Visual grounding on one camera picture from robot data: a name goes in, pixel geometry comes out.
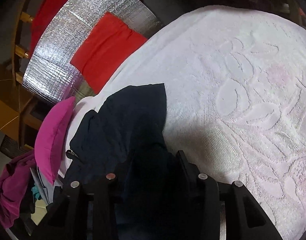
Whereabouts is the navy blue puffer jacket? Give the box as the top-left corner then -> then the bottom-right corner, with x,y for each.
64,83 -> 191,239

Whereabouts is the grey coat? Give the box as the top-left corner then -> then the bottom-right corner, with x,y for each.
30,167 -> 54,205

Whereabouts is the teal garment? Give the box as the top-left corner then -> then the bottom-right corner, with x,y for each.
31,185 -> 42,202

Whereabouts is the black garment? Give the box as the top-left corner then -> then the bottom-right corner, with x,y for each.
20,178 -> 36,231

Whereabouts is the purple fleece garment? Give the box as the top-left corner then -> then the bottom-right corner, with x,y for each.
0,150 -> 36,229

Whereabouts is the magenta pillow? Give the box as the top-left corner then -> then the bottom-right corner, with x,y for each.
34,96 -> 75,185

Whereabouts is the white embossed bedspread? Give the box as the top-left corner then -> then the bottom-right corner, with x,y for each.
66,6 -> 306,239

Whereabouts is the silver foil insulation sheet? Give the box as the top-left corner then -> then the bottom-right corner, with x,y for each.
22,0 -> 162,104

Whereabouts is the red pillow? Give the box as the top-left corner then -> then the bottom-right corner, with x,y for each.
70,12 -> 147,93

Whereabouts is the red blanket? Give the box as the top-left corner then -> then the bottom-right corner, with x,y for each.
29,0 -> 68,57

